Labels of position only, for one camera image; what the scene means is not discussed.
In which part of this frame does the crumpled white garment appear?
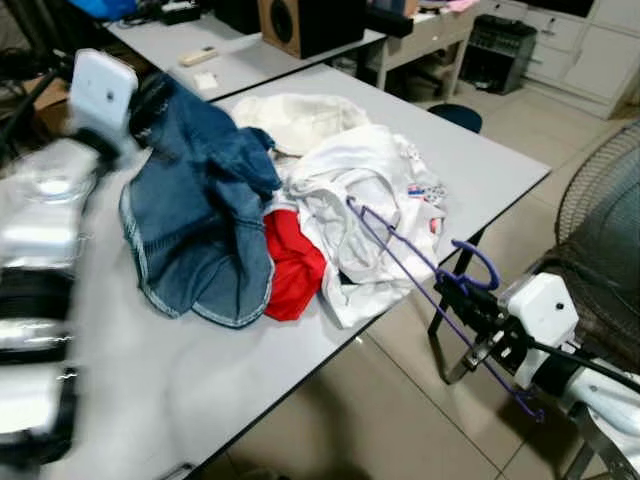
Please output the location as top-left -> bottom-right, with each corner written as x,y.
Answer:
283,124 -> 448,330

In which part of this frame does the purple plastic hanger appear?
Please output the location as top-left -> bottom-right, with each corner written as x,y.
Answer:
345,197 -> 547,424

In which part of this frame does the white drawer cabinet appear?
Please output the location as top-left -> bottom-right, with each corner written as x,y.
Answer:
515,0 -> 640,113

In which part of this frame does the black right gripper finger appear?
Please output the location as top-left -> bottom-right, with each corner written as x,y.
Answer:
437,274 -> 501,313
452,304 -> 499,339

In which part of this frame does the small black device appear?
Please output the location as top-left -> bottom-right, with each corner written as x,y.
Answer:
158,3 -> 204,26

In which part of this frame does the blue round stool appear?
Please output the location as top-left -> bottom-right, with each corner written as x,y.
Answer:
429,103 -> 484,135

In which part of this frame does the grey table with black legs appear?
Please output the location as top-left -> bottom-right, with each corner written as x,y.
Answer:
0,63 -> 553,480
105,8 -> 389,103

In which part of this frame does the cream white garment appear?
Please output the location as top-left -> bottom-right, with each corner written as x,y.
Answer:
231,93 -> 374,159

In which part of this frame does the red garment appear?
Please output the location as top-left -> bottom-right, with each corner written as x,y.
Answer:
262,207 -> 329,323

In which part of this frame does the white remote control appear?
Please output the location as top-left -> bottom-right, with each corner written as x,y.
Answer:
179,46 -> 219,68

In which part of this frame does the blue cloth item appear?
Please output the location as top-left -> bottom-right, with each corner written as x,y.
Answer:
68,0 -> 141,21

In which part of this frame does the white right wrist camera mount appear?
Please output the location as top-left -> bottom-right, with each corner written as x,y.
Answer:
503,272 -> 581,351

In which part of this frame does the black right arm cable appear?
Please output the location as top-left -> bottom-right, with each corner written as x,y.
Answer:
525,338 -> 640,396

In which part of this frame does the wooden black loudspeaker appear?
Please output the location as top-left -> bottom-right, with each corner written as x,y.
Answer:
257,0 -> 367,60

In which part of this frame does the black office machine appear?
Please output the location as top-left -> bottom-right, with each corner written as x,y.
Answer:
461,14 -> 539,96

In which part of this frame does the black standing fan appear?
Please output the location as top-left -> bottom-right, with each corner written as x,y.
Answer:
553,122 -> 640,276

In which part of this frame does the white desk with drawer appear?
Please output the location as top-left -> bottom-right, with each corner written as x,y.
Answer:
362,5 -> 483,101

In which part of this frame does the blue denim garment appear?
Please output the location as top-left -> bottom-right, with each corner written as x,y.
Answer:
118,75 -> 284,330

